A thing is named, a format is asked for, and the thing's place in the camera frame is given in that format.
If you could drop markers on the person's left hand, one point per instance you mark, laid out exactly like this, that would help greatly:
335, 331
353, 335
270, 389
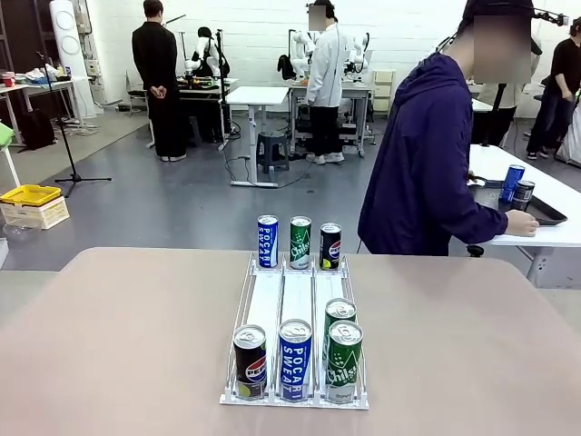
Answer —
476, 178

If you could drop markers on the black microphone stand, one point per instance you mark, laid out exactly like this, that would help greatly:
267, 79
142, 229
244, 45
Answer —
68, 136

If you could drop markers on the white workbench with robots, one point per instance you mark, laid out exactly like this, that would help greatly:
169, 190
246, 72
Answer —
358, 88

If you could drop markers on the white black background robot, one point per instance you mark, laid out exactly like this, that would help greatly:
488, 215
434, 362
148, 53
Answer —
206, 50

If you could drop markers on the person's right hand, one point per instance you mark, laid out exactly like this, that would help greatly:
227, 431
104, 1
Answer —
522, 223

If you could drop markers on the man in black suit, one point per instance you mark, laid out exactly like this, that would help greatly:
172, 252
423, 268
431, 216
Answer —
159, 82

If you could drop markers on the black camera tripod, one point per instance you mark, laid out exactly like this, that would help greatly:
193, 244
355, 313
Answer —
222, 91

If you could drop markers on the red cup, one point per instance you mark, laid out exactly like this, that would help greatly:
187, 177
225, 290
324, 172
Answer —
7, 79

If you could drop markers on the yellow plastic bin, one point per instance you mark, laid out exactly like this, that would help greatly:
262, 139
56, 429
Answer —
29, 194

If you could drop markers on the grey plastic stool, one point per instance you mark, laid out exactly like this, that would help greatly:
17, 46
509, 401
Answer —
272, 150

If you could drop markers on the green Chilsung cider can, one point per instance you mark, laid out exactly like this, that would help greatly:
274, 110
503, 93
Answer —
300, 245
340, 310
344, 363

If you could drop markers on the black backpack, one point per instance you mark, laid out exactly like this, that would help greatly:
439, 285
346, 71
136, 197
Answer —
286, 68

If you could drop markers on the large white table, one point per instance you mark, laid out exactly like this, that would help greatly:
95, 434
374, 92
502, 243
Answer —
544, 236

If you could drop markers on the white sack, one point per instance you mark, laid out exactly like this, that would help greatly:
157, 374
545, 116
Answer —
569, 150

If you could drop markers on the white desk behind large table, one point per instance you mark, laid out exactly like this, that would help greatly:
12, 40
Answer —
479, 105

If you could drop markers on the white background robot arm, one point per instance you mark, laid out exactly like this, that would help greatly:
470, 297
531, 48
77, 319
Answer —
361, 50
302, 50

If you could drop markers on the person in beige jacket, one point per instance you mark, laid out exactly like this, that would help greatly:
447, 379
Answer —
488, 95

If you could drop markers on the blue Pocari Sweat can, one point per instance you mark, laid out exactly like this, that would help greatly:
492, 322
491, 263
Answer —
295, 363
268, 243
510, 181

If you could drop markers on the white plastic crate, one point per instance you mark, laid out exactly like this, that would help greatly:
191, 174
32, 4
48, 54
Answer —
41, 215

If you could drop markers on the white height-adjustable desk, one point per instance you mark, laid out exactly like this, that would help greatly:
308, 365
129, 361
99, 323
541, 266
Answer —
256, 95

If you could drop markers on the white cluttered side table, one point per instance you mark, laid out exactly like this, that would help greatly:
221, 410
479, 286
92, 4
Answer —
45, 84

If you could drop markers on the cluttered grey workbench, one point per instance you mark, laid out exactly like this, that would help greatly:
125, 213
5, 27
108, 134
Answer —
209, 86

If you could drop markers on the black Pepsi can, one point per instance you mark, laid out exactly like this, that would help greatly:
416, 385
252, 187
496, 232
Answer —
249, 363
523, 195
330, 250

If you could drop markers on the person's right forearm purple sleeve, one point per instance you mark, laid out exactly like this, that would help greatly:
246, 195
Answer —
481, 222

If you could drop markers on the black bag on floor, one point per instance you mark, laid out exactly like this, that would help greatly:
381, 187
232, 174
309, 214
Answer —
38, 129

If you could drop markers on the person in white jacket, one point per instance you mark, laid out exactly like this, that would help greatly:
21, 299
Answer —
324, 72

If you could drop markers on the white standing air conditioner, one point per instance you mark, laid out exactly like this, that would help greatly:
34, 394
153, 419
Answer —
68, 45

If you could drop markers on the clear plastic container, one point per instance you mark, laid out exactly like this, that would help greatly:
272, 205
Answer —
20, 231

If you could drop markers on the black serving tray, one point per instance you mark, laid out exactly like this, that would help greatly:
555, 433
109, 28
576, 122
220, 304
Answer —
544, 213

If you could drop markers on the person in black long sleeves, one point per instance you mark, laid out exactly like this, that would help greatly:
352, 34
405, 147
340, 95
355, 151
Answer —
556, 82

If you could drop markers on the person in purple jacket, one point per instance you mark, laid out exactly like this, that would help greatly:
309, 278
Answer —
417, 159

